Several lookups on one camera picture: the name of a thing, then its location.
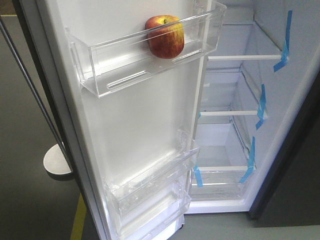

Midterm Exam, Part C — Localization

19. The clear bottom door bin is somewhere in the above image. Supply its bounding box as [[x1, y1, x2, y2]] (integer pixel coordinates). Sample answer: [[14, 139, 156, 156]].
[[113, 181, 191, 240]]

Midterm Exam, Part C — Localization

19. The clear fridge crisper drawer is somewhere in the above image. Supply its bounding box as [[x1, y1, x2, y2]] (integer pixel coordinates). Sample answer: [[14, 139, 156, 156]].
[[190, 168, 253, 201]]

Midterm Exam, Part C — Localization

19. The dark grey fridge body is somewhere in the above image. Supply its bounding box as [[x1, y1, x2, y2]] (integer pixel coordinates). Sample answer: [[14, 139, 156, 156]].
[[188, 0, 320, 219]]

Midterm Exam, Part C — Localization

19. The red yellow apple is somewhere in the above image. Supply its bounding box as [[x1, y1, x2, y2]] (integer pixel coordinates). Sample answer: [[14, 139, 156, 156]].
[[145, 15, 185, 59]]

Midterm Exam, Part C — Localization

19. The top glass fridge shelf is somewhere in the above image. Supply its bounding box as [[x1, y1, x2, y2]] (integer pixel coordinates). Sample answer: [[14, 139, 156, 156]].
[[208, 22, 283, 61]]

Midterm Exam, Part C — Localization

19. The lower glass fridge shelf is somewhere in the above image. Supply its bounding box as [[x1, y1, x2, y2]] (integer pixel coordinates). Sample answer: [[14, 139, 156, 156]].
[[195, 120, 251, 172]]

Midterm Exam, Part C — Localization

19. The clear door bin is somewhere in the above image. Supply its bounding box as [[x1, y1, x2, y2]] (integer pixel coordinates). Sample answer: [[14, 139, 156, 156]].
[[113, 181, 191, 240], [67, 0, 227, 98], [105, 129, 200, 217]]

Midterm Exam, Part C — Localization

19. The clear lower door bin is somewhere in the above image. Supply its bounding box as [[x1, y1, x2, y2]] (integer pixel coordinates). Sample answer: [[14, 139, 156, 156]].
[[105, 129, 200, 217]]

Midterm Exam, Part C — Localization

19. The open fridge door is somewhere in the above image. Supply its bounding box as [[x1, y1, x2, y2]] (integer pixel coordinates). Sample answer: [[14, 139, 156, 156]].
[[17, 0, 228, 240]]

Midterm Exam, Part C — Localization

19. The glass fridge shelf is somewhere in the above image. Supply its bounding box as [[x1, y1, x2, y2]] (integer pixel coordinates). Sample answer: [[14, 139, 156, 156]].
[[199, 71, 266, 118], [195, 120, 251, 172], [208, 22, 283, 61]]

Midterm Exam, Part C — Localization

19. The middle glass fridge shelf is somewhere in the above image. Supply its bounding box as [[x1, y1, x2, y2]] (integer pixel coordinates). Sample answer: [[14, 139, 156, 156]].
[[199, 71, 266, 118]]

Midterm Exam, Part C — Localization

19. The clear upper door bin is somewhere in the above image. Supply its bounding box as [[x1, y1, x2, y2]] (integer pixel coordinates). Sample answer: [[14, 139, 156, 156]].
[[67, 0, 227, 98]]

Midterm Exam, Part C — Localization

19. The metal stand with round base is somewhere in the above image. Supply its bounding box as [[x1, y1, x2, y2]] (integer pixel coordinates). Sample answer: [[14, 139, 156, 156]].
[[0, 20, 76, 181]]

